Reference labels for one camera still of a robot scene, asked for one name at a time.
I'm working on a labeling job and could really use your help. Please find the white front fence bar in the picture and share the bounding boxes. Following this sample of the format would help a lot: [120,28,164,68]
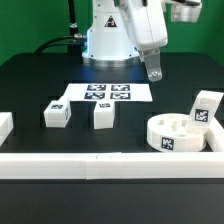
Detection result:
[0,152,224,180]

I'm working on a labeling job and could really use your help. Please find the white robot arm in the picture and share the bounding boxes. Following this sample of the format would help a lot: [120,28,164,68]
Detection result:
[114,0,168,82]

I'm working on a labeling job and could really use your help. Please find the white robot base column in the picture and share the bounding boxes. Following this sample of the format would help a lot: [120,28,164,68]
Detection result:
[82,0,139,67]

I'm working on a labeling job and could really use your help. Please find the black cable at base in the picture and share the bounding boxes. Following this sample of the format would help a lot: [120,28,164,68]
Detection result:
[34,33,88,54]

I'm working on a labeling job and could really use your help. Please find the white sheet with tags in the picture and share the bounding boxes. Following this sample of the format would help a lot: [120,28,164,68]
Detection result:
[64,83,153,102]

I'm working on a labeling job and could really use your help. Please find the white right fence bar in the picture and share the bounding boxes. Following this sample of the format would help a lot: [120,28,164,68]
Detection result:
[206,118,224,153]

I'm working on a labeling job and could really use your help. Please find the white round stool seat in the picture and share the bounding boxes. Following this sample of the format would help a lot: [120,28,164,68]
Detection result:
[147,113,206,152]

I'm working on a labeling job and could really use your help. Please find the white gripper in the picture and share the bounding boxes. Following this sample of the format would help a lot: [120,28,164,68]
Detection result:
[119,0,168,82]

